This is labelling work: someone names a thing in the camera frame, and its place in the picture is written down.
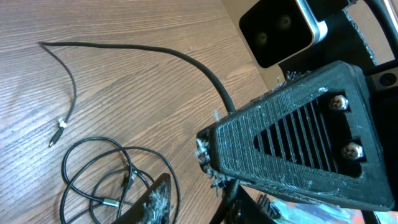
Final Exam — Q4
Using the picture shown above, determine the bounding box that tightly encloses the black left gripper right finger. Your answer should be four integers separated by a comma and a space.
210, 180, 280, 224

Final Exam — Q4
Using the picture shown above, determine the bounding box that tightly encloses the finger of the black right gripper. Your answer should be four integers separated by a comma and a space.
197, 61, 396, 212

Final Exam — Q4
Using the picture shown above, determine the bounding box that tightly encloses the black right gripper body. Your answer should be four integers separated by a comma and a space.
278, 1, 397, 192

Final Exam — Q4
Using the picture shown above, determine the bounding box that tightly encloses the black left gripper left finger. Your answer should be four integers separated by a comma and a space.
114, 173, 171, 224

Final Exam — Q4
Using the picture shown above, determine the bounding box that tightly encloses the thin black usb cable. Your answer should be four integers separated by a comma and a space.
58, 136, 182, 224

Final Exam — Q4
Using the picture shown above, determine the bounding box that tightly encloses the black cable with white tag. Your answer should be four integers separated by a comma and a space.
37, 41, 242, 224

